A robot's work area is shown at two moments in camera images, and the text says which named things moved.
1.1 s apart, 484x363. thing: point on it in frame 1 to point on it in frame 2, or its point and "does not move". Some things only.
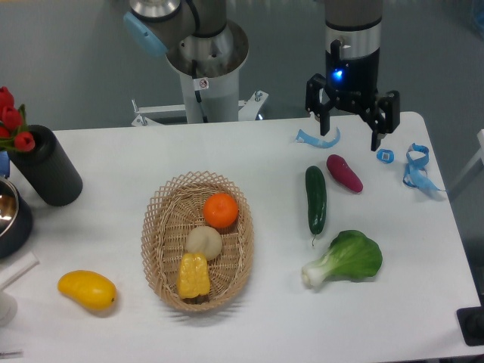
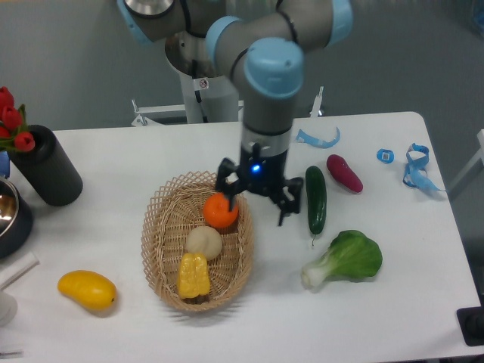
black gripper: x=352 y=78 to x=258 y=172
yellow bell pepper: x=193 y=279 does not move
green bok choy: x=352 y=255 does not move
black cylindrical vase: x=47 y=169 does not move
